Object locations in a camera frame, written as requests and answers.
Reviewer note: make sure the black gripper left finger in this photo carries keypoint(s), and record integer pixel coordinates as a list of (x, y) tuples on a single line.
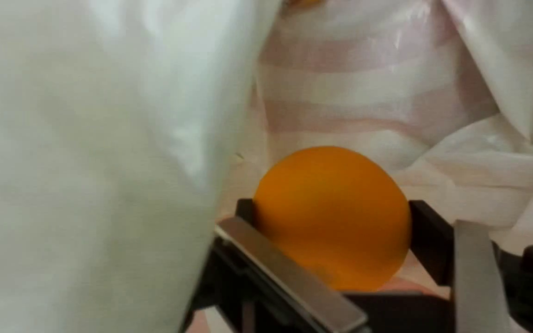
[(278, 278)]

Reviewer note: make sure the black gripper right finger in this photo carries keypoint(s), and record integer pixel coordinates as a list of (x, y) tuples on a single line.
[(472, 278)]

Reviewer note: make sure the orange fruit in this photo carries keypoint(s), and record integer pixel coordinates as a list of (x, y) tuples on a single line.
[(333, 210)]

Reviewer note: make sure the white orange printed plastic bag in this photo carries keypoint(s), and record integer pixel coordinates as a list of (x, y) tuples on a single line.
[(93, 154)]

